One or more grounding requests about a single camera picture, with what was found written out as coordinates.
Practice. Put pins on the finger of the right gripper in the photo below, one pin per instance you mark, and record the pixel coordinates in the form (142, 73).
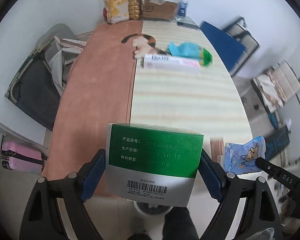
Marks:
(287, 179)

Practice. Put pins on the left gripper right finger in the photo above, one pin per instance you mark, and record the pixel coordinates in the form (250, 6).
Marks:
(260, 218)

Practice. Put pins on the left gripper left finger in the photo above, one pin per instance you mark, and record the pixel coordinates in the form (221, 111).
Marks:
(42, 218)

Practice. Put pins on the blue cartoon snack bag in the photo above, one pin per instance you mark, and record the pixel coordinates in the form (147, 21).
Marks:
(241, 158)

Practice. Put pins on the green white medicine box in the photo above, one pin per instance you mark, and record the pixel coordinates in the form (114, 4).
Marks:
(152, 164)

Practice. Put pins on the white pink toothpaste box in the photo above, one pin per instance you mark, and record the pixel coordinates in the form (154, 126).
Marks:
(164, 62)

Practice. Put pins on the teal green snack bag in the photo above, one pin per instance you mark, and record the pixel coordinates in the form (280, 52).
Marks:
(191, 51)

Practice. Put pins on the white round trash bin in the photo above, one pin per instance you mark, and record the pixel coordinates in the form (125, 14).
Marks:
(146, 209)

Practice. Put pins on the pink suitcase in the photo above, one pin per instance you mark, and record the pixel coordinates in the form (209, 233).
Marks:
(21, 158)

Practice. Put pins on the chair with paper bags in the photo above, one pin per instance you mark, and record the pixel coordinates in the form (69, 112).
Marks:
(276, 87)

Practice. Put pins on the grey folding chair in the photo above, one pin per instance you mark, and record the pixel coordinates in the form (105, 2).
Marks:
(40, 82)

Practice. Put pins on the cat print table mat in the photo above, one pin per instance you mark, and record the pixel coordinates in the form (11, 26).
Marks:
(107, 85)

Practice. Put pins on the grey chair with folder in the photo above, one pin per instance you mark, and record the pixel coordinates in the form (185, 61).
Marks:
(238, 30)

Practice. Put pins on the golden bottle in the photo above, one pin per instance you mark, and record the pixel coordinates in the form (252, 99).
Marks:
(134, 9)

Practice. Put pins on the yellow snack bag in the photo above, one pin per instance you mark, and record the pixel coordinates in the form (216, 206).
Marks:
(117, 11)

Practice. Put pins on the cardboard box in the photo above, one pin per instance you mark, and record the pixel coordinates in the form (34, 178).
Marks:
(159, 9)

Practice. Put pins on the clear water bottle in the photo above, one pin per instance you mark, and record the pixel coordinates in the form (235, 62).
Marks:
(182, 9)

